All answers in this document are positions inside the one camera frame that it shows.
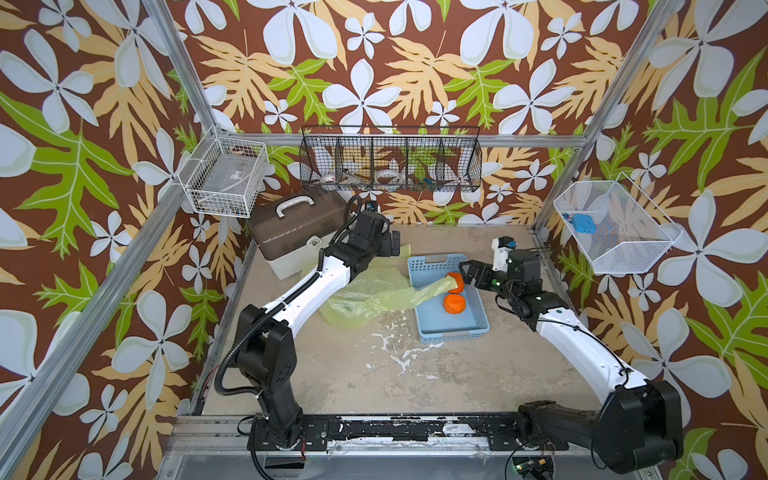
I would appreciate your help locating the orange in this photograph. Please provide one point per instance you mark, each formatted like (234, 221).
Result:
(454, 304)
(460, 284)

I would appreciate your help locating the brown lidded storage box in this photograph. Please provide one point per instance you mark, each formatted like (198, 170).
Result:
(290, 231)

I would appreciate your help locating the yellow-green plastic bag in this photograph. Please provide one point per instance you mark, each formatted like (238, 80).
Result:
(381, 288)

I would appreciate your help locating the black wire basket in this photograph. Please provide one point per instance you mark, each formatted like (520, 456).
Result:
(390, 158)

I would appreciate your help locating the blue object in mesh basket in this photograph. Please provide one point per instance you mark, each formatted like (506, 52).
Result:
(583, 224)

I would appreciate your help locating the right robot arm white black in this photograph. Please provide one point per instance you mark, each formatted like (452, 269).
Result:
(639, 422)

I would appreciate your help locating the white wire basket left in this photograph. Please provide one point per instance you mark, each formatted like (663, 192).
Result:
(223, 175)

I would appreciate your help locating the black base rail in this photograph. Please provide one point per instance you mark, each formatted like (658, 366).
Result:
(505, 431)

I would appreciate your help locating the white mesh basket right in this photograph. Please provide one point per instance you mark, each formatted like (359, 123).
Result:
(633, 231)

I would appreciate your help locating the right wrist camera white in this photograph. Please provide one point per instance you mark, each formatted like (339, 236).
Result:
(502, 246)

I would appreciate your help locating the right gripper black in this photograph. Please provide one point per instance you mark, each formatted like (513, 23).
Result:
(486, 270)

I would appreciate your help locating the light blue plastic basket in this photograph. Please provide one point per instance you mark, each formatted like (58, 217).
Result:
(451, 315)

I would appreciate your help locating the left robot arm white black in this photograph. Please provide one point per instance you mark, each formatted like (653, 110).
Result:
(263, 356)

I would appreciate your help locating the small circuit board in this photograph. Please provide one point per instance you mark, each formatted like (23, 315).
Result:
(537, 468)

